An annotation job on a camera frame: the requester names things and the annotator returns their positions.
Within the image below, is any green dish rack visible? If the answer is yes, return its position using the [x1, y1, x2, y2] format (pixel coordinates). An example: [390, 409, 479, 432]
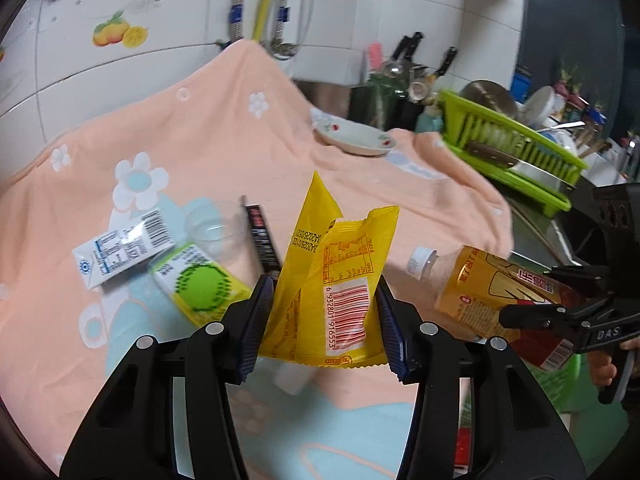
[439, 90, 590, 212]

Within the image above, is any steel bowl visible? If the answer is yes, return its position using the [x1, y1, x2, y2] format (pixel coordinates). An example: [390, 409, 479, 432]
[459, 80, 518, 118]

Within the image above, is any orange fruit wall sticker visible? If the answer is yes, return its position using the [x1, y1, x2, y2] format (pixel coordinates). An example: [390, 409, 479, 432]
[92, 10, 150, 48]

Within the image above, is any green white carton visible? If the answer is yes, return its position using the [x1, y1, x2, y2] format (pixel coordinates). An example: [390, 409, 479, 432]
[150, 242, 254, 326]

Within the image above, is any plastic bottle red yellow label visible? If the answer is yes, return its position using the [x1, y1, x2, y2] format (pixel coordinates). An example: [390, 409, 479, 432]
[406, 245, 576, 372]

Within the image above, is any peach flower blanket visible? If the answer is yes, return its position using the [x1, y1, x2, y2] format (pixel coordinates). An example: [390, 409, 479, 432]
[0, 40, 516, 480]

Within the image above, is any metal tap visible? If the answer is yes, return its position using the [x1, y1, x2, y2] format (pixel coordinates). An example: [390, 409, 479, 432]
[265, 5, 304, 61]

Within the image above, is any flattened white blue carton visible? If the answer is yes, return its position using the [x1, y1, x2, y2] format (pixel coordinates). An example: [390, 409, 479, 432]
[71, 208, 176, 290]

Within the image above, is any dark green utensil holder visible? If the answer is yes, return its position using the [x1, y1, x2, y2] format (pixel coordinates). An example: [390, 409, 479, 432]
[349, 72, 416, 132]

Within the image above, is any white ceramic plate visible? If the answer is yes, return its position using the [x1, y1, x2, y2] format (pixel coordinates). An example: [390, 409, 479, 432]
[310, 107, 399, 157]

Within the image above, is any green plastic basket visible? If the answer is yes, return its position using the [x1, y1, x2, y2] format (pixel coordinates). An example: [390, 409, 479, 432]
[534, 354, 584, 414]

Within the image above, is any clear plastic cup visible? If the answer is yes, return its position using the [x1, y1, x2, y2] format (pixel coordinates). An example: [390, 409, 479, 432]
[184, 200, 247, 267]

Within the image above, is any black handled knife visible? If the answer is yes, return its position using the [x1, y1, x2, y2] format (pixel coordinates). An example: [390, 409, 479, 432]
[435, 47, 459, 79]
[390, 32, 425, 62]

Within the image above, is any black stick packet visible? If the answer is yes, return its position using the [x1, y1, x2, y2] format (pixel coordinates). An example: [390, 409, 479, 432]
[241, 196, 282, 281]

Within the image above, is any yellow snack packet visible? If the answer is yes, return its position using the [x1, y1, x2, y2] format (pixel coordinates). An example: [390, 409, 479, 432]
[257, 171, 401, 370]

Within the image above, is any person's right hand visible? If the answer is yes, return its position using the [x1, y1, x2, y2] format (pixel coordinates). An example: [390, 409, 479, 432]
[587, 335, 640, 391]

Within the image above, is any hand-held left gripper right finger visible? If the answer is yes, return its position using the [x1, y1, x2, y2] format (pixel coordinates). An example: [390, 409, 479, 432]
[375, 277, 587, 480]

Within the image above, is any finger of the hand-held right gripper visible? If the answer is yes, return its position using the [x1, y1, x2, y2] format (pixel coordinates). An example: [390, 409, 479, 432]
[544, 264, 615, 293]
[499, 297, 640, 357]

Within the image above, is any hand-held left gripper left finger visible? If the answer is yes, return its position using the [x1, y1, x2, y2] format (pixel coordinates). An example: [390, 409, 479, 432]
[60, 275, 276, 480]

